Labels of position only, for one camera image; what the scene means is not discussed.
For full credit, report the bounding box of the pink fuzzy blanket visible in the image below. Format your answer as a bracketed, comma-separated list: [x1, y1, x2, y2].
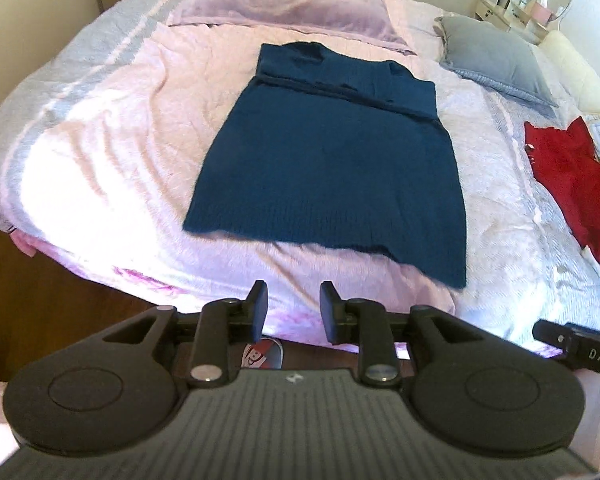
[2, 25, 481, 346]

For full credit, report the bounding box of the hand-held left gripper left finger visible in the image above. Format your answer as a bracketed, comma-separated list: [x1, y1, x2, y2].
[102, 281, 270, 386]

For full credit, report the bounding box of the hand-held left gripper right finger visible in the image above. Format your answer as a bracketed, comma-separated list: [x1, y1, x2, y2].
[320, 281, 483, 386]

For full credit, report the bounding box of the purple pillow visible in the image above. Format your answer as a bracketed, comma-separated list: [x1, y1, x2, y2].
[167, 0, 416, 56]

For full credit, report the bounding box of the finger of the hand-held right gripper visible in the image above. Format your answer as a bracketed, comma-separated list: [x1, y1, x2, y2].
[532, 319, 576, 356]

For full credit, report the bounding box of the red white slipper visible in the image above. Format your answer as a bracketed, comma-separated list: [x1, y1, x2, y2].
[240, 337, 286, 371]

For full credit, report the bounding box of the dark blue knit sweater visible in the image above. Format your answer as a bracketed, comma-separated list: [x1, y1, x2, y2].
[182, 41, 468, 290]

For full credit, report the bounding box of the grey pillow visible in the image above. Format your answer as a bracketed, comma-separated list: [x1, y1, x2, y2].
[434, 14, 561, 108]

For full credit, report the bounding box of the bed with pink quilt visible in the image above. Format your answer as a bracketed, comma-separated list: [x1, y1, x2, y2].
[0, 0, 600, 356]

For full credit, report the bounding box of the red garment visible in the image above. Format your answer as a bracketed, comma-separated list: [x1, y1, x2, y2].
[524, 116, 600, 266]

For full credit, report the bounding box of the cream dressing table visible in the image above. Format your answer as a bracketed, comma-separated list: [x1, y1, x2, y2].
[472, 0, 551, 43]

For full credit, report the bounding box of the cream padded headboard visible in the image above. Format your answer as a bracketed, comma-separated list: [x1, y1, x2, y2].
[537, 30, 600, 113]

